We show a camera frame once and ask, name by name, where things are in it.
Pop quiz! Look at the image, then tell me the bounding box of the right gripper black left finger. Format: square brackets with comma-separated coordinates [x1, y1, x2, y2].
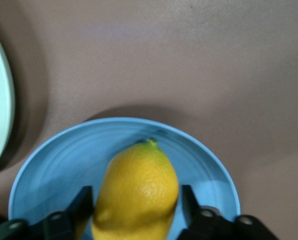
[0, 185, 94, 240]

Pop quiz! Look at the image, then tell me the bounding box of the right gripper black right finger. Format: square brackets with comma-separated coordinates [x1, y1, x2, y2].
[178, 184, 280, 240]

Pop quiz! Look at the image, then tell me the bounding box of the yellow lemon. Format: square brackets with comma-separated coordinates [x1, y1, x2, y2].
[90, 137, 180, 240]

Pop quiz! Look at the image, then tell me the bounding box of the blue round plate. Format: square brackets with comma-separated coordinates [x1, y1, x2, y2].
[8, 116, 241, 240]

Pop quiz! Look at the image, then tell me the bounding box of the brown table cover sheet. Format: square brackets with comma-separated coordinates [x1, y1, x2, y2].
[0, 0, 298, 240]

